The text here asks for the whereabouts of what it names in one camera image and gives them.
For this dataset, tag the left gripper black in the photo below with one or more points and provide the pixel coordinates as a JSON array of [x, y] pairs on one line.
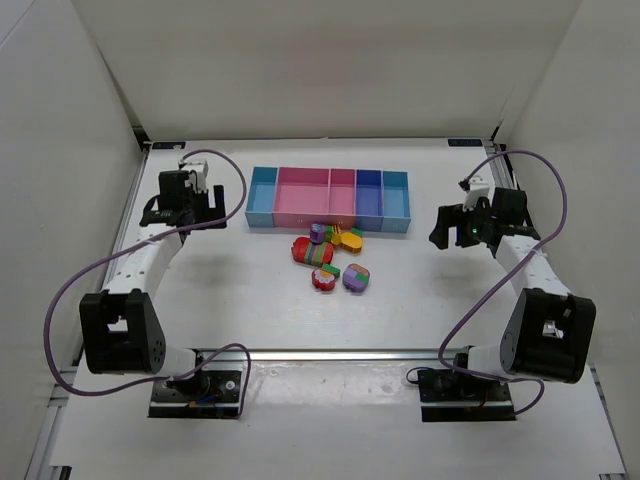
[[203, 206]]

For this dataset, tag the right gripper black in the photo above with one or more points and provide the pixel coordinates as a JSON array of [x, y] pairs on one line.
[[459, 228]]

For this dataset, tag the orange yellow lego block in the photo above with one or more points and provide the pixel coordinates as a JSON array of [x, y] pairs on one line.
[[351, 241]]

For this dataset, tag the purple green lego block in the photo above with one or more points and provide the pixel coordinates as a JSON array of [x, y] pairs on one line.
[[355, 278]]

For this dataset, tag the red flower lego block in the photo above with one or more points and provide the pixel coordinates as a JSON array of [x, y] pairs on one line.
[[325, 277]]

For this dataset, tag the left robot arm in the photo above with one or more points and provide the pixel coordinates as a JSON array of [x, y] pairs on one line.
[[120, 327]]

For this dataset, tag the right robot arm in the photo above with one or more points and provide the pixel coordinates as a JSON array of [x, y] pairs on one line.
[[548, 334]]

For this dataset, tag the left light blue bin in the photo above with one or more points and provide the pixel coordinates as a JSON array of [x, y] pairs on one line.
[[260, 204]]

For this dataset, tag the light blue bin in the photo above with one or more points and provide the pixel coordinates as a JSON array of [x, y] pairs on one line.
[[396, 203], [260, 204]]

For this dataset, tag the right light blue bin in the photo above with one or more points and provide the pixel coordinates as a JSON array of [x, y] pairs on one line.
[[396, 203]]

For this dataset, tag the dark blue bin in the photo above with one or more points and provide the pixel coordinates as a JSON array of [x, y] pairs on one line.
[[369, 210]]

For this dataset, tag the red striped lego block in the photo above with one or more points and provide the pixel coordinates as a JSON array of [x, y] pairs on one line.
[[304, 251]]

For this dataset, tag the small purple lego block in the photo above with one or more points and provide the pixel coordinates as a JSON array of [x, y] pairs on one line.
[[317, 233]]

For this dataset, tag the yellow striped lego block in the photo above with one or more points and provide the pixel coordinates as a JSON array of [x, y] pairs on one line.
[[336, 232]]

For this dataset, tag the small pink bin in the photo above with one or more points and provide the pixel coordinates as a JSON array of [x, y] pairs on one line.
[[342, 187]]

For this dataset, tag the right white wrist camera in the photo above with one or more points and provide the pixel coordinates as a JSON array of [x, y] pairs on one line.
[[475, 188]]

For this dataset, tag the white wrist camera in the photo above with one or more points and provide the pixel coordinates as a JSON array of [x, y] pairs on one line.
[[197, 171], [475, 188]]

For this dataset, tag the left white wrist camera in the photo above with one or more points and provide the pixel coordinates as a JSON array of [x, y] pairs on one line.
[[197, 171]]

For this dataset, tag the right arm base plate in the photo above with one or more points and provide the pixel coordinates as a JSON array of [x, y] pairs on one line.
[[447, 396]]

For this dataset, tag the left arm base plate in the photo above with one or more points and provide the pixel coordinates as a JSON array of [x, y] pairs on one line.
[[215, 392]]

